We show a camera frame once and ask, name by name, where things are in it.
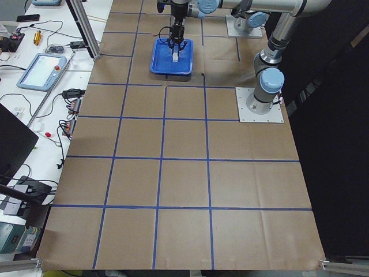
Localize black smartphone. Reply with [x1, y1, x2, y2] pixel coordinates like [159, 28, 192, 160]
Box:
[16, 14, 40, 23]

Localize black laptop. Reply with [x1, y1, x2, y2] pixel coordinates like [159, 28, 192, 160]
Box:
[0, 104, 39, 185]

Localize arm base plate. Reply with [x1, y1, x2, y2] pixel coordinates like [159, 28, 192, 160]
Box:
[226, 13, 266, 39]
[235, 87, 284, 124]

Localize teach pendant tablet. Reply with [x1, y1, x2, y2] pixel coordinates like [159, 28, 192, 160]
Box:
[17, 53, 67, 92]

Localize aluminium frame post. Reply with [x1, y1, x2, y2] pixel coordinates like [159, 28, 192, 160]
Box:
[66, 0, 101, 60]

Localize wooden stick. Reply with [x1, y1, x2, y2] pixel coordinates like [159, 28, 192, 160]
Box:
[87, 15, 107, 23]

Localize black power adapter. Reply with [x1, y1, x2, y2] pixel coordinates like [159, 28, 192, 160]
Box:
[70, 41, 86, 49]

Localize blue plastic tray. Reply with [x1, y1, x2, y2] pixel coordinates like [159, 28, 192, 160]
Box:
[150, 38, 194, 76]

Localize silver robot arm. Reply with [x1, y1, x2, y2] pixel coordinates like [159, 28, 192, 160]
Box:
[211, 0, 330, 77]
[157, 1, 269, 56]

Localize yellow cylindrical tool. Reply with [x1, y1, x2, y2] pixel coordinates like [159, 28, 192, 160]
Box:
[33, 31, 42, 46]

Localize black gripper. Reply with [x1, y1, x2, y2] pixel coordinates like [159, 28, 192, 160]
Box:
[167, 24, 187, 54]

